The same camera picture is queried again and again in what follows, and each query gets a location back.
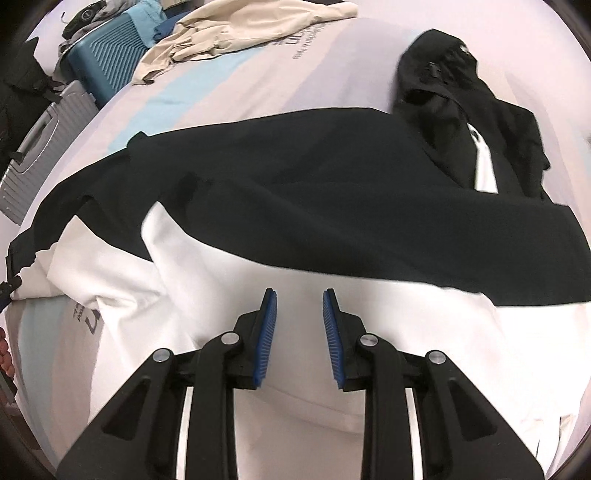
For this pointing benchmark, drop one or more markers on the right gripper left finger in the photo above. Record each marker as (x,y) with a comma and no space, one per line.
(174,403)

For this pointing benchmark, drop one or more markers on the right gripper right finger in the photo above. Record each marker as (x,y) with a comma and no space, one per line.
(462,435)

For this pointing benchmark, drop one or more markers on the black and white jacket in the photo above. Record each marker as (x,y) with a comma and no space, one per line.
(323,230)

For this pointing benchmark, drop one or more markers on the silver hard suitcase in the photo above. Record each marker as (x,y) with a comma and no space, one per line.
(48,139)

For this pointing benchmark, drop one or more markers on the teal hard suitcase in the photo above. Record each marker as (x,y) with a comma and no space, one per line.
(104,59)

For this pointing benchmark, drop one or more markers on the black backpack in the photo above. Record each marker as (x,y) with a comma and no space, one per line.
(26,92)

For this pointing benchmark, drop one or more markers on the striped bed sheet mattress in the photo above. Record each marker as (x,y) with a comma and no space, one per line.
(231,78)

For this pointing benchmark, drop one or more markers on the beige garment on bed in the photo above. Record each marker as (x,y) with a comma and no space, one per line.
(222,27)

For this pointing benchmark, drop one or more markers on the blue folded cloth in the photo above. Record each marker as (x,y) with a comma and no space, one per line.
(153,23)

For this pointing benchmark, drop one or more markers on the clutter pile on suitcase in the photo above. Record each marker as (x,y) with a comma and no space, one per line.
(94,15)

